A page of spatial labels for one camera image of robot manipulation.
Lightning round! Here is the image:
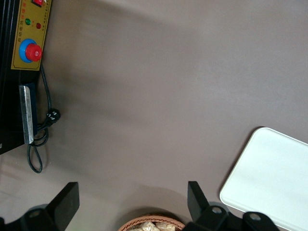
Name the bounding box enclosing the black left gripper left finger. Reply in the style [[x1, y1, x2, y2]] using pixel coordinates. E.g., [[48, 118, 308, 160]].
[[0, 182, 80, 231]]

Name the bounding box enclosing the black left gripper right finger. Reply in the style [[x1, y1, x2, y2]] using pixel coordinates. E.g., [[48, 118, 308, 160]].
[[185, 181, 280, 231]]

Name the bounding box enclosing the cream rectangular tray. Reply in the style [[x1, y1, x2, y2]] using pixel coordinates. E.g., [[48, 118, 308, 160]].
[[219, 127, 308, 231]]

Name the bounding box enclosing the tan snack pack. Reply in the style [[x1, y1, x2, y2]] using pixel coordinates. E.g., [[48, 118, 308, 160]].
[[155, 222, 177, 231], [129, 221, 157, 231]]

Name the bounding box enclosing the round brown wicker basket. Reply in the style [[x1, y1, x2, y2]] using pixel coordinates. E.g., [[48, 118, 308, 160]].
[[117, 214, 186, 231]]

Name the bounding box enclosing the silver metal plate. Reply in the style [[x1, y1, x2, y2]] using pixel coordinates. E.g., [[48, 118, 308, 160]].
[[18, 84, 37, 145]]

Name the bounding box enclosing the black control box yellow panel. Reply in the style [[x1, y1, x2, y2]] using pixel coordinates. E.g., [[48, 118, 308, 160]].
[[0, 0, 52, 154]]

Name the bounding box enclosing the black power cord with plug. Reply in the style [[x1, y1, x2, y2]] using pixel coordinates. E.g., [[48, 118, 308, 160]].
[[27, 64, 61, 174]]

